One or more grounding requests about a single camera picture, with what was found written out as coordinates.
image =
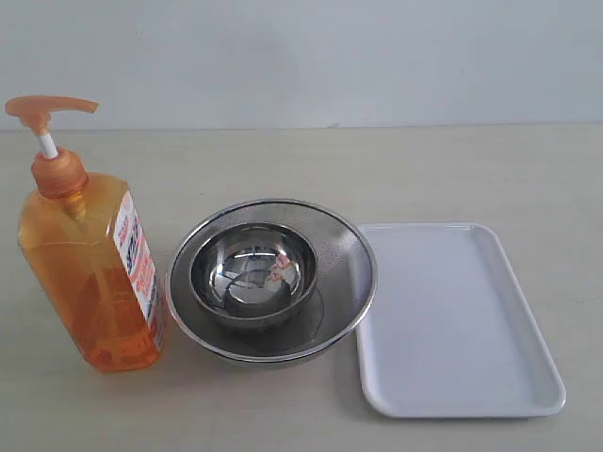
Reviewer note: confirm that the stainless steel mesh strainer bowl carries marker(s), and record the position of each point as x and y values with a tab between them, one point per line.
347	279

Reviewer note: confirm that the orange pump soap bottle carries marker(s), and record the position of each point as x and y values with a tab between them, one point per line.
83	238

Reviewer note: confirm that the small stainless steel bowl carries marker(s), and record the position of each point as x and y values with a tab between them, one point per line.
254	276

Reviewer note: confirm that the white plastic tray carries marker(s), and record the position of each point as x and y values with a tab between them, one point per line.
449	333

